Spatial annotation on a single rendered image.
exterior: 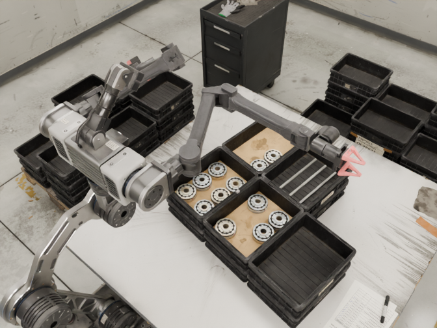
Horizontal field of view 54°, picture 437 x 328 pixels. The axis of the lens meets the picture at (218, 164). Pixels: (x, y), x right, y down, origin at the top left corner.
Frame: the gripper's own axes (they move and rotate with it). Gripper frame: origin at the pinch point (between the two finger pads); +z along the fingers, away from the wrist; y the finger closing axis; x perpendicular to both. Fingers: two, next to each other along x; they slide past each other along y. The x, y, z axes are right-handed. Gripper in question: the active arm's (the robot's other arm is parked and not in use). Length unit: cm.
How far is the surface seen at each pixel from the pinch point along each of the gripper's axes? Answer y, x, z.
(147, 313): 74, 72, -50
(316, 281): 62, 15, 2
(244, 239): 62, 19, -36
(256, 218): 62, 6, -39
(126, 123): 106, -23, -185
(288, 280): 62, 23, -8
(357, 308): 75, 7, 21
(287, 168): 63, -31, -47
